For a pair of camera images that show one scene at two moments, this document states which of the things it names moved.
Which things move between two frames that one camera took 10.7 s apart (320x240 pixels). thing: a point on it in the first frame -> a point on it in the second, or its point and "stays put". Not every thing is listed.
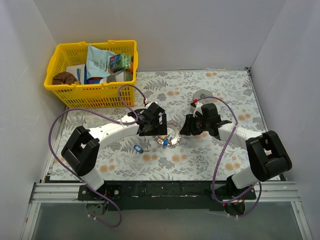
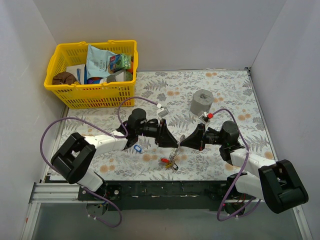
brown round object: [64, 78] stays put
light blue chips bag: [97, 62] stays put
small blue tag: [137, 147] stays put
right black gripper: [196, 124] -> [201, 136]
